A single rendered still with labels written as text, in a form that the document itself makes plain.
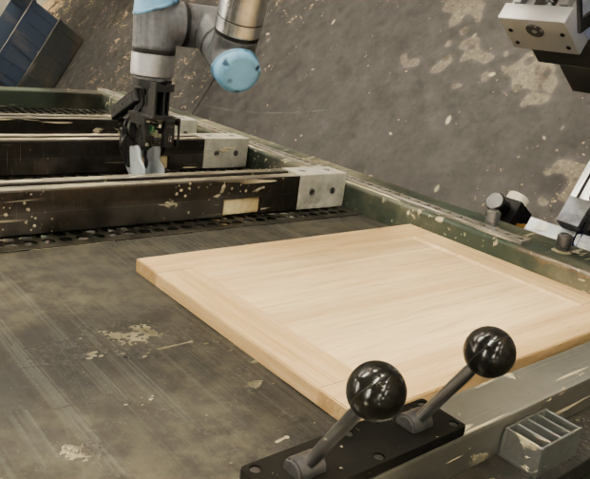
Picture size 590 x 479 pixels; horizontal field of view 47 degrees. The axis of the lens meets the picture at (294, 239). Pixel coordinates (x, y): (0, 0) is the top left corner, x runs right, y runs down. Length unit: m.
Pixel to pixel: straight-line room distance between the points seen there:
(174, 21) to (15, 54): 3.84
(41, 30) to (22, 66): 0.27
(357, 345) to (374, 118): 2.10
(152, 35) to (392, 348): 0.70
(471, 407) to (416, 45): 2.40
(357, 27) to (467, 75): 0.72
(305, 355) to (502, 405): 0.20
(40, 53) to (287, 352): 4.48
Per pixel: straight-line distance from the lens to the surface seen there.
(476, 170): 2.45
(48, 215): 1.09
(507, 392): 0.71
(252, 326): 0.78
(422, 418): 0.58
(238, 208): 1.26
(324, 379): 0.69
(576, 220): 1.34
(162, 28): 1.24
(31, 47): 5.09
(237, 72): 1.14
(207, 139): 1.60
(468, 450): 0.63
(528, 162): 2.39
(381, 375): 0.42
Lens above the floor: 1.90
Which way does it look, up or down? 44 degrees down
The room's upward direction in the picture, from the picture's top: 54 degrees counter-clockwise
